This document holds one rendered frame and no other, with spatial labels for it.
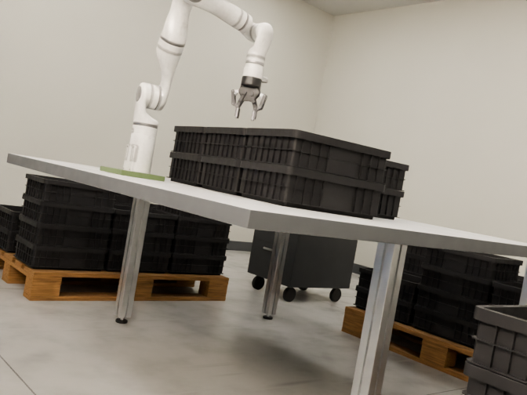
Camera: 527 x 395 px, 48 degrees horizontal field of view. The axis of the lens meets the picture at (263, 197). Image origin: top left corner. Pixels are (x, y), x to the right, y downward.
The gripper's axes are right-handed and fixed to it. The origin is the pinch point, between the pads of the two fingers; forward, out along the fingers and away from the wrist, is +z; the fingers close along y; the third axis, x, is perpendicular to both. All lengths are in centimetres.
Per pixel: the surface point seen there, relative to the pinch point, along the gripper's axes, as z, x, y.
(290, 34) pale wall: -138, 414, -80
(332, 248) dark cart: 61, 198, 25
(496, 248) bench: 30, -14, 93
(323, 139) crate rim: 7, -36, 35
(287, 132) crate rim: 7.4, -40.7, 24.9
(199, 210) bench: 32, -85, 17
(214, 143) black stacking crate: 12.4, -7.2, -7.7
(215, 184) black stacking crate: 27.2, -10.3, -3.6
